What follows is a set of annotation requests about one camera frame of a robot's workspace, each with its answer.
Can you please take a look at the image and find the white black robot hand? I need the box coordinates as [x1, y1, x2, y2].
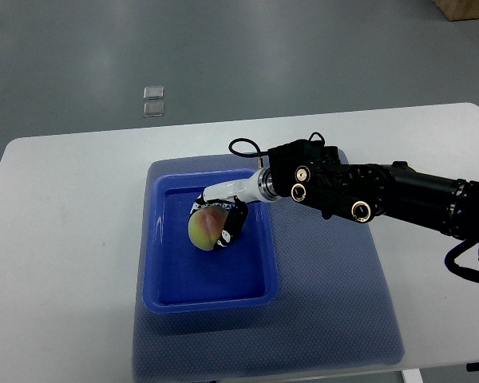
[191, 168, 268, 251]

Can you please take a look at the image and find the yellow red peach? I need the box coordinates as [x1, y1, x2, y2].
[188, 206, 228, 251]

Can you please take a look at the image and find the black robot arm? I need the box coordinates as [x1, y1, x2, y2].
[190, 132, 479, 283]

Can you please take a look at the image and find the lower metal floor plate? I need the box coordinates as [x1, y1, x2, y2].
[143, 101, 164, 117]

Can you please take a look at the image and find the metal floor plate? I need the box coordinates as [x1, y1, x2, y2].
[143, 101, 164, 117]
[143, 85, 164, 101]

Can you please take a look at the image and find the upper metal floor plate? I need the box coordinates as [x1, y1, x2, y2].
[143, 85, 164, 101]

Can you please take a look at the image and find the blue plastic tray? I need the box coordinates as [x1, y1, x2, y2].
[140, 168, 279, 314]

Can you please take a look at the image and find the blue grey textured mat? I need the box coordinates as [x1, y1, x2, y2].
[133, 155, 405, 382]

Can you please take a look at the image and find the white table leg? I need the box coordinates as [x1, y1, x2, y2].
[401, 369, 424, 383]

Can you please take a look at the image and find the brown cardboard box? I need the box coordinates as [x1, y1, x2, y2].
[433, 0, 479, 22]

